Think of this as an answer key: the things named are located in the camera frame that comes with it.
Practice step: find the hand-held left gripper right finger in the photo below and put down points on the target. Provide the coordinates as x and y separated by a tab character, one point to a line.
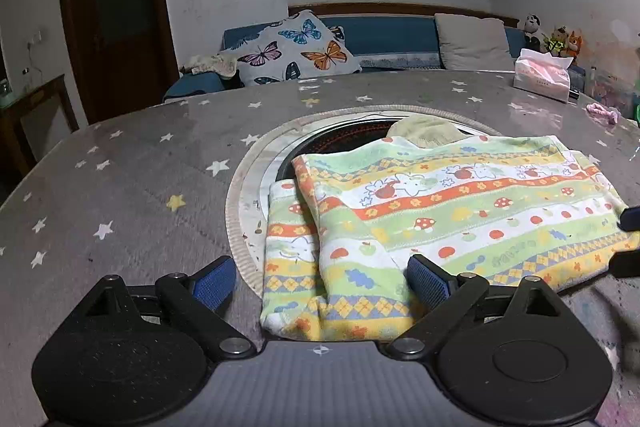
427	279

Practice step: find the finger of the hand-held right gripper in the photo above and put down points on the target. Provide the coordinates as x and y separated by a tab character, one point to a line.
631	217
627	263

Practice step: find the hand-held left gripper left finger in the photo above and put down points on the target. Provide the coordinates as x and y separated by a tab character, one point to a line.
215	282

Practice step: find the printed child's jacket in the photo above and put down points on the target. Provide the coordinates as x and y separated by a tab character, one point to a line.
450	207

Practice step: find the clear plastic storage box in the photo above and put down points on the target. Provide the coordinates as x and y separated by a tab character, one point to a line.
610	94

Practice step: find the grey star-print tablecloth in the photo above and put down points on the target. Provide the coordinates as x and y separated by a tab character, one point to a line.
125	187

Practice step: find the pink tissue pack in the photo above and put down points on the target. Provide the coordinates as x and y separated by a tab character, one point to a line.
542	79

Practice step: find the black round cooktop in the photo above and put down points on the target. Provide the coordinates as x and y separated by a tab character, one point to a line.
340	139

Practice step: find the yellow plush toy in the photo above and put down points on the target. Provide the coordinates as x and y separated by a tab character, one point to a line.
555	42

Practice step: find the panda plush toy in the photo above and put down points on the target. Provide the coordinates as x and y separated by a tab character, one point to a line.
531	29

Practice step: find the crumpled cream cloth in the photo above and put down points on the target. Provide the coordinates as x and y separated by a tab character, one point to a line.
210	64

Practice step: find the plain beige pillow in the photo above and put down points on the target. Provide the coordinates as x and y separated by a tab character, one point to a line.
472	42

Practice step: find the blue sofa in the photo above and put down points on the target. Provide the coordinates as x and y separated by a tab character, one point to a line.
390	37

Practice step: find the butterfly print pillow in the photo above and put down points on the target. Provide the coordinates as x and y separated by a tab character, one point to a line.
295	47

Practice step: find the wooden side table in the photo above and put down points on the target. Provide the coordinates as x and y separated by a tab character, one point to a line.
40	99

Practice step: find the dark wooden door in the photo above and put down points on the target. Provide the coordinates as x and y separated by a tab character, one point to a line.
120	17

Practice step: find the white wall socket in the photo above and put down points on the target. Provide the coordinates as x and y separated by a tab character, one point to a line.
36	38

